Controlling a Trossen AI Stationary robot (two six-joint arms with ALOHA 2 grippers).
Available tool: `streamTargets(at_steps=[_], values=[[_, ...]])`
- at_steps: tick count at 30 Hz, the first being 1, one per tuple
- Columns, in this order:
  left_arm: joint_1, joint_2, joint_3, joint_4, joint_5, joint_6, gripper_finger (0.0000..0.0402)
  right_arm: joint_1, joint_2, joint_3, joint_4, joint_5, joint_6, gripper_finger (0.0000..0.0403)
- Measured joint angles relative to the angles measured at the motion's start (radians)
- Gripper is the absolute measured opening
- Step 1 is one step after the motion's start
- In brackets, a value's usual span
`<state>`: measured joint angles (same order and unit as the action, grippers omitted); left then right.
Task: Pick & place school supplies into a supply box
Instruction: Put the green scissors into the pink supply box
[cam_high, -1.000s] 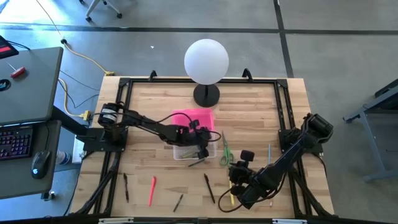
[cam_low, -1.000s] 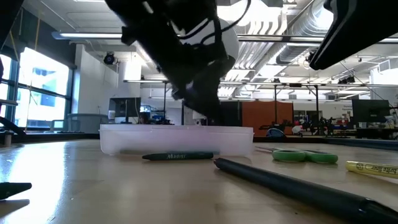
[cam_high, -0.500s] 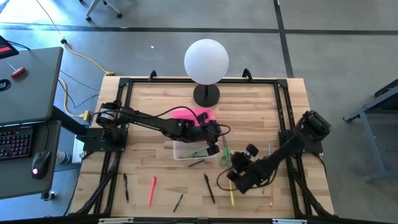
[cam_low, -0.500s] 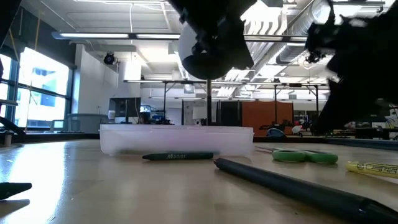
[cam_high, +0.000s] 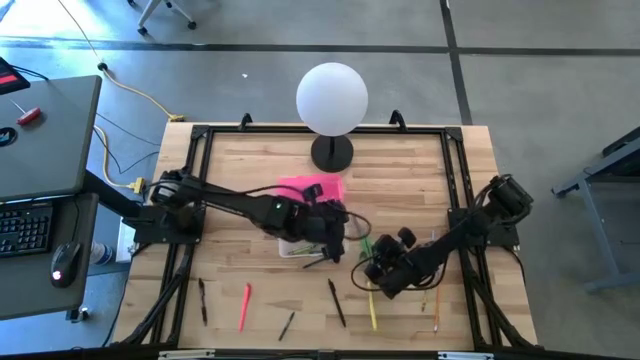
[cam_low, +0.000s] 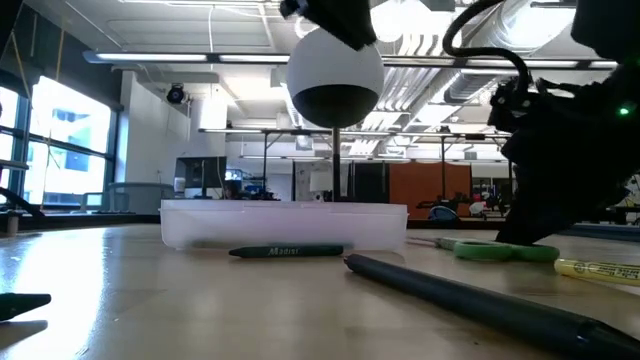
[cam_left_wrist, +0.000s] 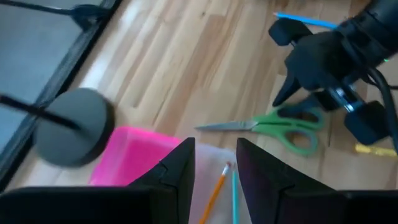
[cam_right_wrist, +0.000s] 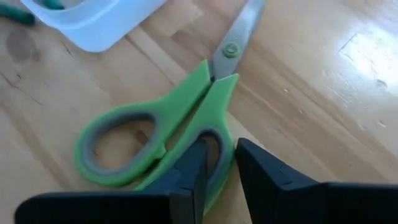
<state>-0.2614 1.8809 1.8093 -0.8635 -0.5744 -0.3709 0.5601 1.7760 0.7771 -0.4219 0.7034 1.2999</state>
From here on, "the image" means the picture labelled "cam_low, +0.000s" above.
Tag dark green crayon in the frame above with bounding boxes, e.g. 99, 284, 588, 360
228, 243, 346, 260

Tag dark grey marker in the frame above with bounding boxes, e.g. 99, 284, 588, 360
343, 253, 640, 360

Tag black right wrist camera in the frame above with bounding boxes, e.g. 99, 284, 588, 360
487, 77, 551, 132

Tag yellow highlighter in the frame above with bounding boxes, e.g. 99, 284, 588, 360
553, 257, 640, 288

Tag black ceiling spotlight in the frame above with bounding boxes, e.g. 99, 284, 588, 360
165, 83, 188, 106

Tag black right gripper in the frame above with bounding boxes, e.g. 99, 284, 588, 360
493, 124, 640, 246

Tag large window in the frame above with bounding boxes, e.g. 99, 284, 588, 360
0, 74, 120, 211

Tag white globe table lamp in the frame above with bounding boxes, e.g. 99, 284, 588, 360
285, 27, 385, 203

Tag pink-lidded clear pencil box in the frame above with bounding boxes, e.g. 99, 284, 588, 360
159, 198, 409, 252

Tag long ceiling light bar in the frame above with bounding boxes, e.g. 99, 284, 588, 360
82, 48, 621, 71

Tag dark computer monitor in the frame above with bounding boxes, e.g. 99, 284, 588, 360
174, 155, 229, 200

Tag silver ceiling air duct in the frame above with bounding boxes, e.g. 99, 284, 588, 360
399, 0, 581, 109

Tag black background workstation frame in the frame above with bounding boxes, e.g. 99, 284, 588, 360
198, 127, 504, 202

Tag black aluminium table frame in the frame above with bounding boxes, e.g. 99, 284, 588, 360
0, 185, 640, 241

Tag green-handled scissors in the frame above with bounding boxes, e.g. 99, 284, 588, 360
435, 236, 562, 264

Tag black camera cable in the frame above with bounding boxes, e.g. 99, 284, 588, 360
442, 0, 532, 96

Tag blue bag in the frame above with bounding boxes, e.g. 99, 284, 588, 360
427, 205, 460, 222

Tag black crayon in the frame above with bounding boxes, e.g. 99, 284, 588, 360
0, 292, 53, 323

